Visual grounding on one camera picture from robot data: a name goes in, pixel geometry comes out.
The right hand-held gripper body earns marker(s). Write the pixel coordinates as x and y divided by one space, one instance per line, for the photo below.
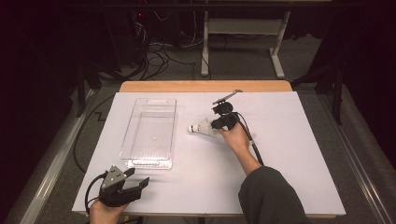
229 121

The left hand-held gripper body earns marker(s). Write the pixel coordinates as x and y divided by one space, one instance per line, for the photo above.
115 194

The white feather shuttlecock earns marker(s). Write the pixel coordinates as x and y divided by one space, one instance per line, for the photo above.
214 132
202 128
251 136

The clear plastic container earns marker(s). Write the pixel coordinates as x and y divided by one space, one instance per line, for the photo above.
149 146

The person's right hand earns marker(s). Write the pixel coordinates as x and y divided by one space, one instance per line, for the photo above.
236 140

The person's left hand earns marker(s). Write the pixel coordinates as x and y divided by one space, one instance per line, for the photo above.
104 214

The wooden table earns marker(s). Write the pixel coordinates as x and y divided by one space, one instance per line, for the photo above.
174 86

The white table cover board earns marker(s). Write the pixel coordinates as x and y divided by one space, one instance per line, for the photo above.
202 186

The black metal stand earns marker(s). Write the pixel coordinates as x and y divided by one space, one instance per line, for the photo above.
81 93
337 93

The aluminium floor rail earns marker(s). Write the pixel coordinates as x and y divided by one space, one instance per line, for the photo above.
362 180
56 161

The white metal desk frame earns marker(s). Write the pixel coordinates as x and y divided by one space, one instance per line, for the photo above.
243 26

